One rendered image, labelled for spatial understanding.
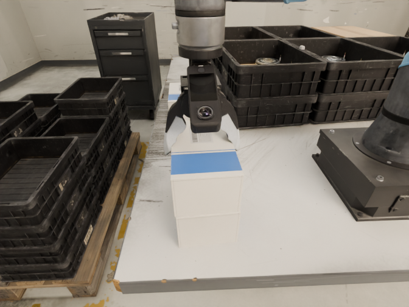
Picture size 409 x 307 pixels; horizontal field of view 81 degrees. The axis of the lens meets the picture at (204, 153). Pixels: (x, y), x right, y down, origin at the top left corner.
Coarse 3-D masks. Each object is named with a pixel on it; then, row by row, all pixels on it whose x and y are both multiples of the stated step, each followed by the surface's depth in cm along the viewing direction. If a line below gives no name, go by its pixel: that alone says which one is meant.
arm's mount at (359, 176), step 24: (336, 144) 61; (360, 144) 60; (336, 168) 61; (360, 168) 53; (384, 168) 53; (408, 168) 52; (360, 192) 52; (384, 192) 49; (408, 192) 49; (360, 216) 54; (384, 216) 54; (408, 216) 54
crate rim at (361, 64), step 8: (288, 40) 107; (296, 40) 108; (344, 40) 108; (376, 48) 93; (320, 56) 83; (400, 56) 83; (328, 64) 77; (336, 64) 76; (344, 64) 77; (352, 64) 77; (360, 64) 77; (368, 64) 78; (376, 64) 78; (384, 64) 78; (392, 64) 79; (400, 64) 79
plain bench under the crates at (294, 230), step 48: (240, 144) 79; (288, 144) 79; (144, 192) 61; (288, 192) 61; (336, 192) 61; (144, 240) 50; (240, 240) 50; (288, 240) 50; (336, 240) 50; (384, 240) 50; (144, 288) 44; (192, 288) 45; (240, 288) 46
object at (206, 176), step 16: (176, 144) 46; (192, 144) 46; (208, 144) 47; (224, 144) 47; (176, 160) 42; (192, 160) 42; (208, 160) 42; (224, 160) 42; (176, 176) 39; (192, 176) 39; (208, 176) 39; (224, 176) 39; (240, 176) 39; (176, 192) 40; (192, 192) 40; (208, 192) 41; (224, 192) 41; (240, 192) 42; (176, 208) 42; (192, 208) 43; (208, 208) 43; (224, 208) 44
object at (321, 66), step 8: (232, 40) 105; (240, 40) 105; (248, 40) 105; (256, 40) 106; (264, 40) 106; (272, 40) 106; (280, 40) 105; (224, 48) 93; (296, 48) 93; (224, 56) 89; (312, 56) 83; (232, 64) 77; (272, 64) 75; (280, 64) 75; (288, 64) 75; (296, 64) 75; (304, 64) 75; (312, 64) 75; (320, 64) 76; (240, 72) 74; (248, 72) 74; (256, 72) 74; (264, 72) 75; (272, 72) 75
